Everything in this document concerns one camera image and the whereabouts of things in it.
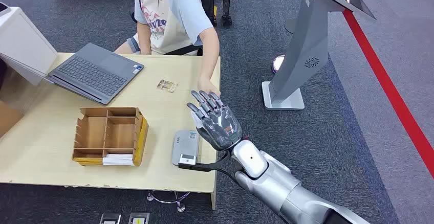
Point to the brown cardboard box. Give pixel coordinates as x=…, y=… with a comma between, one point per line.
x=8, y=119

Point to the grey card reader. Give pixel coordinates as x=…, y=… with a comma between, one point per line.
x=184, y=144

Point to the grey round base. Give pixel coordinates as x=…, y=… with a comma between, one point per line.
x=289, y=26

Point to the white card sleeves stack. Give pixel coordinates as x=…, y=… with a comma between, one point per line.
x=118, y=160

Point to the steel floor plate yellow label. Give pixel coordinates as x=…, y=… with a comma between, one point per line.
x=139, y=219

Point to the black phone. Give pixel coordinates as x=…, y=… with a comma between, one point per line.
x=2, y=8

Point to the white cabinet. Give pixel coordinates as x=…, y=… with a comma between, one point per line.
x=23, y=39

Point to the round shiny disc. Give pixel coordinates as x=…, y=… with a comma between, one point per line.
x=278, y=64

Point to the cardboard organizer box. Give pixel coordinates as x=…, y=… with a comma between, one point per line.
x=95, y=131

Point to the person's left forearm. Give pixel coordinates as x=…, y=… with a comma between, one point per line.
x=209, y=63

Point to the person's left hand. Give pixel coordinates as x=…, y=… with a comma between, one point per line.
x=207, y=85

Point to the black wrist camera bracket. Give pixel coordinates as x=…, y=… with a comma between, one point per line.
x=203, y=166

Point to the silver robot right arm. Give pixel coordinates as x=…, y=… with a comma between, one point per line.
x=271, y=178

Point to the chrome chair base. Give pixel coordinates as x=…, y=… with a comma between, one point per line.
x=180, y=208

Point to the grey laptop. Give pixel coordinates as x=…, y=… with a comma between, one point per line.
x=95, y=73

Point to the person's right forearm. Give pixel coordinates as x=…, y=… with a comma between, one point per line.
x=144, y=41

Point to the white ID card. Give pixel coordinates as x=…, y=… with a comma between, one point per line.
x=196, y=121

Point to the person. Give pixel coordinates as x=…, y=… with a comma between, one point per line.
x=169, y=22

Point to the grey kiosk stand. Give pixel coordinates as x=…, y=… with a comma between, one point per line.
x=305, y=46

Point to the black white humanoid robot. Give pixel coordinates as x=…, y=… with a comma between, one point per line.
x=226, y=19

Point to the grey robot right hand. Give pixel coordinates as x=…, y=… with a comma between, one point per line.
x=220, y=127

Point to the steel floor plate white label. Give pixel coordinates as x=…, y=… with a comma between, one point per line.
x=110, y=219

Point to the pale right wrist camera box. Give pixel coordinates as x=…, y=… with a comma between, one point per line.
x=187, y=160

